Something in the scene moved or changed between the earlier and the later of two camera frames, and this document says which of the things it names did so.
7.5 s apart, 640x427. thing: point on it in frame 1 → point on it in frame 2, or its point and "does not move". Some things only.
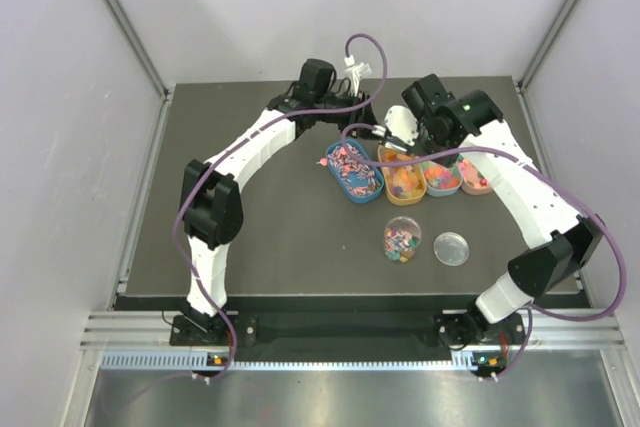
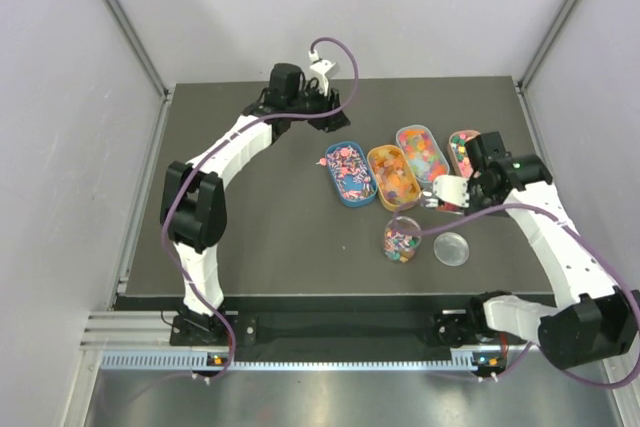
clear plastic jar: (401, 238) does not move
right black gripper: (447, 161) → (472, 208)
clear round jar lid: (451, 249) does not move
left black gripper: (361, 110) → (327, 117)
